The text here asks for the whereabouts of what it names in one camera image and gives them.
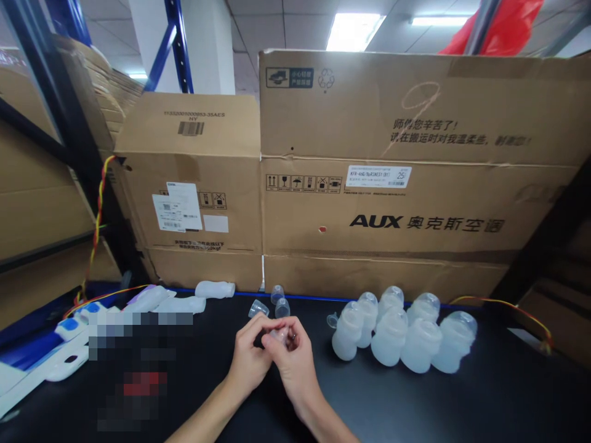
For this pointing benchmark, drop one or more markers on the person's left hand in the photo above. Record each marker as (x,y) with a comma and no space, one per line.
(247,350)

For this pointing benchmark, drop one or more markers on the person's right hand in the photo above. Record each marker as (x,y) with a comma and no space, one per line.
(298,369)

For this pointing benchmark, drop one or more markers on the clear silicone nipple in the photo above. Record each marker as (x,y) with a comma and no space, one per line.
(281,334)

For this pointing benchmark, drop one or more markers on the clear plastic cap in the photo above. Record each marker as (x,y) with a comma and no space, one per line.
(282,308)
(258,309)
(277,292)

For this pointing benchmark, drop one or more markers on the small clear funnel piece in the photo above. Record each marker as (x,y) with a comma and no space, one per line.
(332,320)

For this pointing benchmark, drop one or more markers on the uncapped translucent bottle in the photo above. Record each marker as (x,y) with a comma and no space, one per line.
(214,289)
(150,298)
(182,305)

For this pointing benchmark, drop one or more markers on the group of capped translucent bottles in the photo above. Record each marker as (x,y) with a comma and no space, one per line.
(406,334)

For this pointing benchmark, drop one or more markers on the white and blue packaging box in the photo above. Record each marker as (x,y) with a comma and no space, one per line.
(76,323)

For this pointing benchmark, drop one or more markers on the small cardboard carton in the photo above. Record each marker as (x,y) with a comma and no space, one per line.
(194,184)

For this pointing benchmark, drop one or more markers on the large printed cardboard carton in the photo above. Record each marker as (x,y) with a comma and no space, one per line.
(415,184)

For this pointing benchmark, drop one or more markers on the stack of flat white packaging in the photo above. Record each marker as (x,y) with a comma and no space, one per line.
(23,374)

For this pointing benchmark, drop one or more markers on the blue metal shelf rack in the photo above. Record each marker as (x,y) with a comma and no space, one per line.
(51,138)

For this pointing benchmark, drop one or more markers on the ceiling light panel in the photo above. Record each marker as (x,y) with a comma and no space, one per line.
(354,31)
(443,20)

